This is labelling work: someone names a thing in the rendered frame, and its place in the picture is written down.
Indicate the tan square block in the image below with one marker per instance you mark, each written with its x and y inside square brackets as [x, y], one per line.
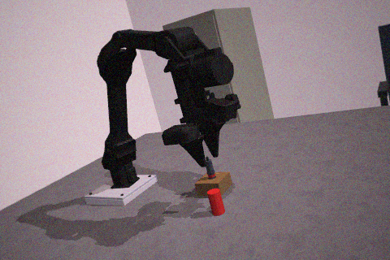
[222, 181]

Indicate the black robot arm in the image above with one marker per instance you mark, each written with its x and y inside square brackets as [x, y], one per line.
[192, 66]

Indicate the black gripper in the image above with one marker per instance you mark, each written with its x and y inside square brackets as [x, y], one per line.
[187, 134]

